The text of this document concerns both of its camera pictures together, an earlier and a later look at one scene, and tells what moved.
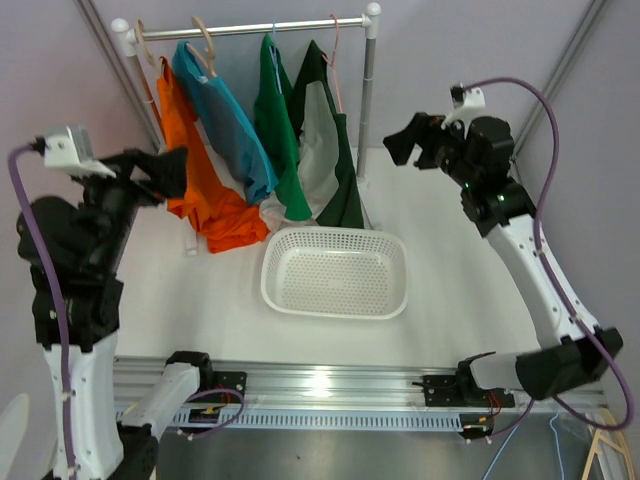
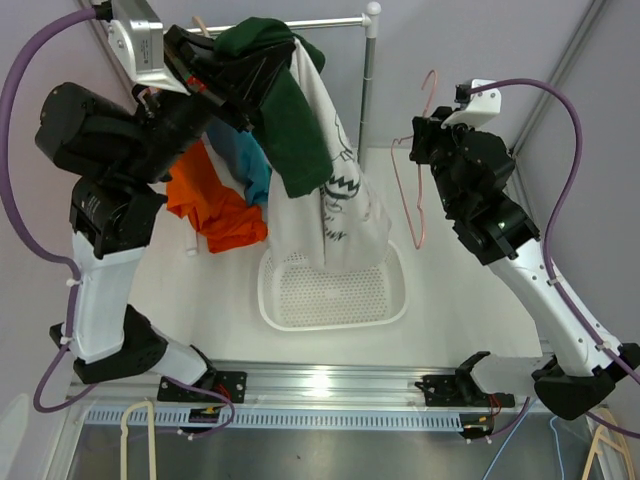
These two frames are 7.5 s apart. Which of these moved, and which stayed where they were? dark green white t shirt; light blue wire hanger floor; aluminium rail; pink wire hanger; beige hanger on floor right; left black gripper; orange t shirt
Moved: dark green white t shirt; pink wire hanger; left black gripper
Stayed: light blue wire hanger floor; beige hanger on floor right; orange t shirt; aluminium rail
